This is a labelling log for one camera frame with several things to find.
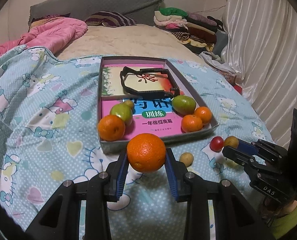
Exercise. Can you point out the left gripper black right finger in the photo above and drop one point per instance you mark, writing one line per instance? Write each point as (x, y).
(234, 217)

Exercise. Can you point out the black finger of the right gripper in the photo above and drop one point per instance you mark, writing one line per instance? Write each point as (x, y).
(247, 148)
(236, 156)

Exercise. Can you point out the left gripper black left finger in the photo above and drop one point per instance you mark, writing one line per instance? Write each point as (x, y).
(59, 218)

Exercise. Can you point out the brown green kiwi berry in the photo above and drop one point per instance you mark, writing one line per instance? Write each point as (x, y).
(231, 141)

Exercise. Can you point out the small orange tangerine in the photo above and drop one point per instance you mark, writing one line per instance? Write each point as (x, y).
(204, 114)
(191, 123)

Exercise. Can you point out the large orange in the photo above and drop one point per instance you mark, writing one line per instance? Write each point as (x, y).
(146, 153)

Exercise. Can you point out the large green fruit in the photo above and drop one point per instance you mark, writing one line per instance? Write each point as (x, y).
(124, 112)

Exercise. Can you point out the small brown longan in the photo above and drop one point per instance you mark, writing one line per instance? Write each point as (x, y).
(129, 103)

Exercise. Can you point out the green sleeve forearm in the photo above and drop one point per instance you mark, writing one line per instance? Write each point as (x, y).
(283, 225)

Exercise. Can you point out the right hand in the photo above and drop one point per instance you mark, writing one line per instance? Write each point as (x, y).
(271, 208)

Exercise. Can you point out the red cherry tomato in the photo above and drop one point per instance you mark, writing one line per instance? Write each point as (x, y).
(216, 144)

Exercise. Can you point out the red object by bed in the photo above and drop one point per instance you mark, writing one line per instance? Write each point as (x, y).
(238, 88)

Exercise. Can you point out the tan longan on blanket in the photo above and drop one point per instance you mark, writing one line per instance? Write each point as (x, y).
(186, 158)

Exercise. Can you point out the green fruit in box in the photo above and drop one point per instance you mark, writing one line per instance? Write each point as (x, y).
(184, 105)

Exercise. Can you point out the blue hello kitty blanket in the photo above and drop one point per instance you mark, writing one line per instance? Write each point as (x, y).
(48, 134)

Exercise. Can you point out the pink workbook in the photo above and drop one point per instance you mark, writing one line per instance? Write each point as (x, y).
(141, 104)

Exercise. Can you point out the white satin curtain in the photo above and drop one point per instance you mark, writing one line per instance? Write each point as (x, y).
(262, 50)

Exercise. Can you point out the pile of folded clothes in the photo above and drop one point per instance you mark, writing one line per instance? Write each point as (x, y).
(193, 30)

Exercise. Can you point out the beige bed sheet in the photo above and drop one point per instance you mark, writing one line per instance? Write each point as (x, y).
(137, 40)

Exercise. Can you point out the grey padded headboard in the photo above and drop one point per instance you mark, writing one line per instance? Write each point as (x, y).
(142, 11)

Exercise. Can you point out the pink quilt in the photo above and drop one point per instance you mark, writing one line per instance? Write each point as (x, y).
(53, 35)

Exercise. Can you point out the striped purple pillow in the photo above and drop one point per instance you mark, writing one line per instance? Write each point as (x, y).
(109, 19)

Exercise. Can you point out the white wardrobe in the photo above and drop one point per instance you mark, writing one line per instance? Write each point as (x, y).
(4, 23)

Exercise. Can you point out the black plastic frame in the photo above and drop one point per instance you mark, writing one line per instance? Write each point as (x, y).
(149, 83)

